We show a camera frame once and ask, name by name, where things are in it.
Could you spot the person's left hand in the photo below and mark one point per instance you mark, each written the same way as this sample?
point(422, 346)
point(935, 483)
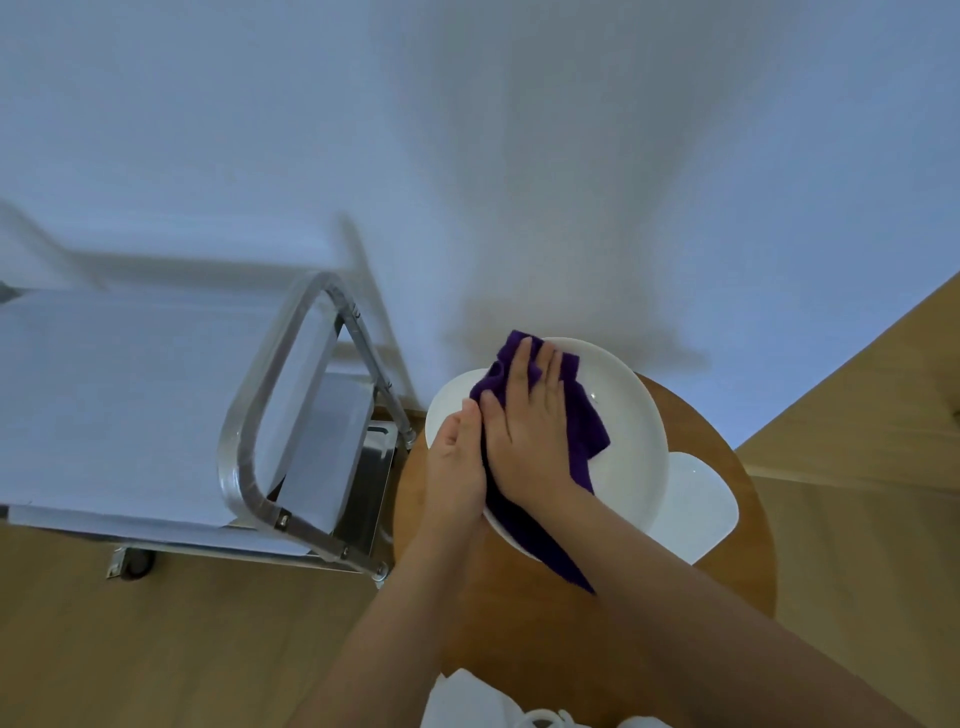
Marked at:
point(457, 472)

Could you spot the person's right hand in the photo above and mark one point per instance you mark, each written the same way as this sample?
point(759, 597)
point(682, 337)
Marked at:
point(532, 450)

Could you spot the purple cleaning cloth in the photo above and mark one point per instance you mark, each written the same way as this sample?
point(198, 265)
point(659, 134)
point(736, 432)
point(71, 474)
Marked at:
point(585, 427)

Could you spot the stack of white round plates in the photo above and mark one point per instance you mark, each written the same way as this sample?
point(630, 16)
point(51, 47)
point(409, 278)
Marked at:
point(450, 397)

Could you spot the white round dinner plate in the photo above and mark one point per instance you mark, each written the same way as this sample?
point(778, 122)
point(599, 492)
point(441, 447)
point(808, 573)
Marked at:
point(630, 450)

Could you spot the stack of white rectangular plates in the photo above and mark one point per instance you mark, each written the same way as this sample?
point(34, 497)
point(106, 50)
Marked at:
point(697, 510)

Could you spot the steel three-tier cart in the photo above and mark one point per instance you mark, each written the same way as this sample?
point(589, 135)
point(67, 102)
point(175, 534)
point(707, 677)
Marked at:
point(112, 397)

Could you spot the person's left forearm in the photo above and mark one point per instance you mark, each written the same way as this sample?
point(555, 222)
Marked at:
point(382, 637)

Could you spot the person's right forearm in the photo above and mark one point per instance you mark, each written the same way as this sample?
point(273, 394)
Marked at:
point(712, 637)

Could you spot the person's white garment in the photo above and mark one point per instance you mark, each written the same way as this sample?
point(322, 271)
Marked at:
point(465, 705)

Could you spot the round wooden side table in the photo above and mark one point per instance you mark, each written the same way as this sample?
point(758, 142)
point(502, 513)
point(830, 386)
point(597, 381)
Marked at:
point(525, 637)

